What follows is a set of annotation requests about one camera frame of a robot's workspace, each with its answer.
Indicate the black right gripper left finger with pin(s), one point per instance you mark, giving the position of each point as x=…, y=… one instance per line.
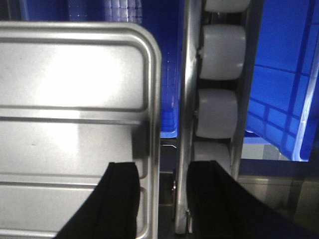
x=110, y=211

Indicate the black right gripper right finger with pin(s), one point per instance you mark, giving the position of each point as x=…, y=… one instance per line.
x=239, y=209

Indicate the silver metal tray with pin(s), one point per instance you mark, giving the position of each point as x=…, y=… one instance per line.
x=74, y=97

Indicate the blue bin lower right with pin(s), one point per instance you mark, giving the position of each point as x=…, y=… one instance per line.
x=284, y=100

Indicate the right white roller track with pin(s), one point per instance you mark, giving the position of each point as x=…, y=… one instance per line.
x=220, y=39

